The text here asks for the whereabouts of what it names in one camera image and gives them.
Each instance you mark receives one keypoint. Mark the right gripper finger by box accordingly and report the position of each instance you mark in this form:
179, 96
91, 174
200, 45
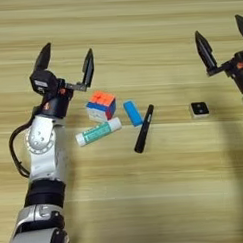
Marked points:
242, 24

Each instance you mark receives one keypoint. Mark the black white square block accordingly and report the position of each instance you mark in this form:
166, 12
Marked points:
199, 109

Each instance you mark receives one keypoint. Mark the left gripper finger at rail-end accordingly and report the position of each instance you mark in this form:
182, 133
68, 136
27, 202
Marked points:
88, 70

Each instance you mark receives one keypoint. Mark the green white glue stick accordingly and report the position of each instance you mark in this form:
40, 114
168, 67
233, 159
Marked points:
97, 133

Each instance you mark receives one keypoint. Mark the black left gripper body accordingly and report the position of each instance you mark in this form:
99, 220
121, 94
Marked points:
57, 101

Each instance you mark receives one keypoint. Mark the multicolour puzzle cube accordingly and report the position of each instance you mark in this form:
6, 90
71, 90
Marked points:
101, 104

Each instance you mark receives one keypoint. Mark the left gripper finger by box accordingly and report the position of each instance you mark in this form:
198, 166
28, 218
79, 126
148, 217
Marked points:
42, 60

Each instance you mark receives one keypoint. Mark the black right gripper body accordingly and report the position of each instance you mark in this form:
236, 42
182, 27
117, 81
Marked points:
239, 70

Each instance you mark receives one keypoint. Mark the blue eraser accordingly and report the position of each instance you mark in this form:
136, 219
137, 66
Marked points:
133, 113

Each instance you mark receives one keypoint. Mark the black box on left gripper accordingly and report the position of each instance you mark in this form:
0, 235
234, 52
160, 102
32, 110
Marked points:
41, 82

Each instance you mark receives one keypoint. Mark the right gripper finger at rail-end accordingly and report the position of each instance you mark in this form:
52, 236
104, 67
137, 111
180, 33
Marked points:
204, 51

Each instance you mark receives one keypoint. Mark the black marker pen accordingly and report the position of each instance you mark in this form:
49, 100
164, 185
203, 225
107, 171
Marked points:
144, 129

